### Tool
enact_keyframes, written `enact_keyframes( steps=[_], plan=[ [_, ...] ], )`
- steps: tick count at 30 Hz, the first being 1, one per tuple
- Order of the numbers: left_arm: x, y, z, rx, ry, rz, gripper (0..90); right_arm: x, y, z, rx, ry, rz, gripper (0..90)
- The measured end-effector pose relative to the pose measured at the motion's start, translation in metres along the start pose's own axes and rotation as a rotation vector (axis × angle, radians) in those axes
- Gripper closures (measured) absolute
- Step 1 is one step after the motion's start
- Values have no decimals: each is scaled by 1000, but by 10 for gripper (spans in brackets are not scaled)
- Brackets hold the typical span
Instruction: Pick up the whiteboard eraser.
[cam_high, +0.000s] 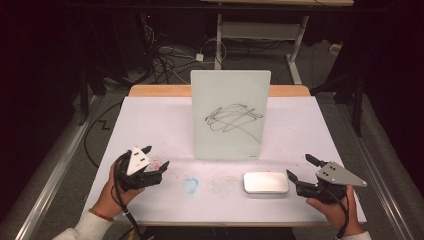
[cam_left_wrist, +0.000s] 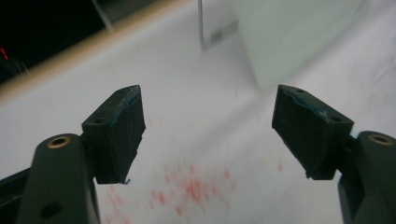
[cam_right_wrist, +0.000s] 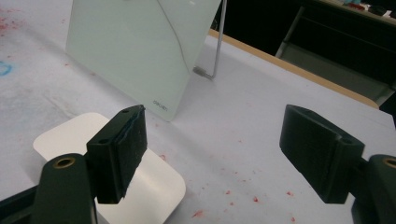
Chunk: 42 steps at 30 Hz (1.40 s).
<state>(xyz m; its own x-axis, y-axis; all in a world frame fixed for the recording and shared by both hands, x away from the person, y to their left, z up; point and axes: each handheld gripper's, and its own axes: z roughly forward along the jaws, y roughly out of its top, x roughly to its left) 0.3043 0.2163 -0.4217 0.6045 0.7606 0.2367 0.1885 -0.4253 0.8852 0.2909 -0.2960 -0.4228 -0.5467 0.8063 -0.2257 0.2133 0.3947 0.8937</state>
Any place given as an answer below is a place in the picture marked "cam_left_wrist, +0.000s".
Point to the pale glass whiteboard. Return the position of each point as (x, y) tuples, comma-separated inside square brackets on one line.
[(280, 37)]

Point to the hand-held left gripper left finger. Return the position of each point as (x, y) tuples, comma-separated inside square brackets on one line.
[(115, 137)]

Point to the white metal desk frame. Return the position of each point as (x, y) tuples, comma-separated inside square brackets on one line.
[(102, 17)]

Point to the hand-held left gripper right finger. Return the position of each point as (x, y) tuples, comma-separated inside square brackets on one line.
[(308, 133)]

